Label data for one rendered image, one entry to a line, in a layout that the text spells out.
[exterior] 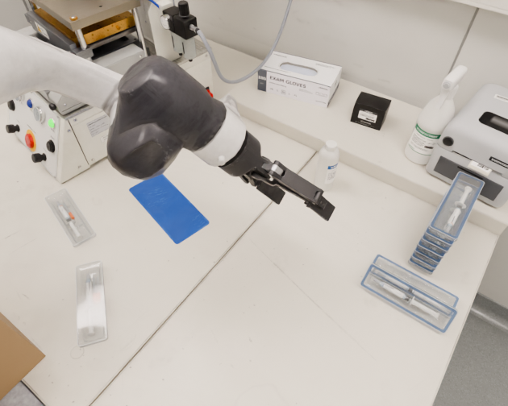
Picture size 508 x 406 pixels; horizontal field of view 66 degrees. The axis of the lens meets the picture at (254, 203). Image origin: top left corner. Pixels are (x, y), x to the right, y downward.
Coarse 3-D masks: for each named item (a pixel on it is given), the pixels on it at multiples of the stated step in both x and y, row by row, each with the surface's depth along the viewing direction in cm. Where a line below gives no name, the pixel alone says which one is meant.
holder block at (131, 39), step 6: (126, 36) 105; (132, 36) 105; (114, 42) 106; (120, 42) 106; (126, 42) 103; (132, 42) 103; (138, 42) 104; (96, 48) 101; (102, 48) 101; (108, 48) 101; (114, 48) 101; (120, 48) 102; (96, 54) 99; (102, 54) 99
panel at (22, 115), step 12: (36, 96) 100; (24, 108) 107; (48, 108) 97; (12, 120) 115; (24, 120) 109; (24, 132) 111; (36, 132) 105; (48, 132) 101; (24, 144) 113; (36, 144) 107; (48, 156) 104; (48, 168) 106
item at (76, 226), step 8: (56, 192) 99; (64, 192) 99; (48, 200) 98; (56, 200) 98; (64, 200) 98; (72, 200) 98; (56, 208) 96; (64, 208) 96; (72, 208) 96; (56, 216) 95; (64, 216) 95; (72, 216) 95; (80, 216) 95; (64, 224) 93; (72, 224) 93; (80, 224) 93; (88, 224) 93; (72, 232) 92; (80, 232) 92; (88, 232) 92; (72, 240) 90; (80, 240) 90
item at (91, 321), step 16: (80, 272) 85; (96, 272) 85; (80, 288) 83; (96, 288) 83; (80, 304) 80; (96, 304) 80; (80, 320) 78; (96, 320) 78; (80, 336) 76; (96, 336) 76
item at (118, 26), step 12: (36, 12) 100; (60, 24) 96; (96, 24) 96; (108, 24) 96; (120, 24) 98; (132, 24) 100; (72, 36) 92; (84, 36) 93; (96, 36) 95; (108, 36) 97; (120, 36) 99
